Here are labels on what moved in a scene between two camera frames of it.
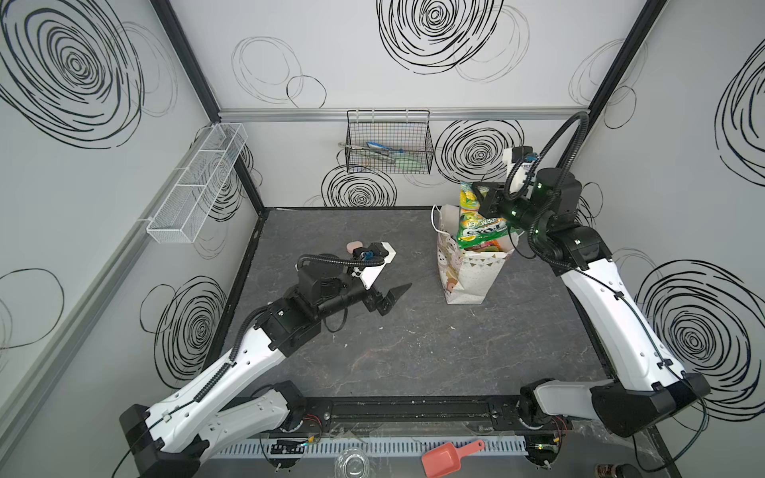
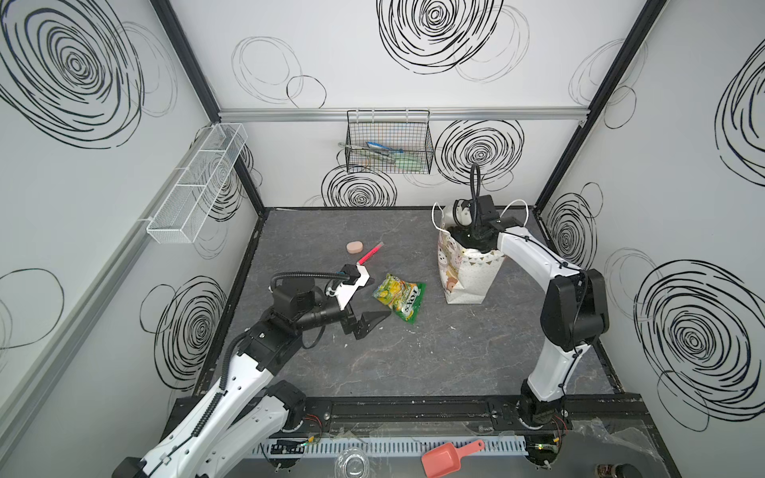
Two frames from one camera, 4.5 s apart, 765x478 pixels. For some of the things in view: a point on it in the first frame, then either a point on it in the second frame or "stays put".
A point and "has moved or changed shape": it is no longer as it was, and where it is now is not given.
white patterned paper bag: (466, 275) stays put
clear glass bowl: (352, 462) stays put
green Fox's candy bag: (476, 231) has moved or changed shape
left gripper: (373, 299) to (364, 325)
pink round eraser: (353, 245) stays put
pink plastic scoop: (445, 460) stays put
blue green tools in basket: (400, 160) stays put
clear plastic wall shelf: (198, 185) stays put
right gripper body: (511, 209) to (466, 237)
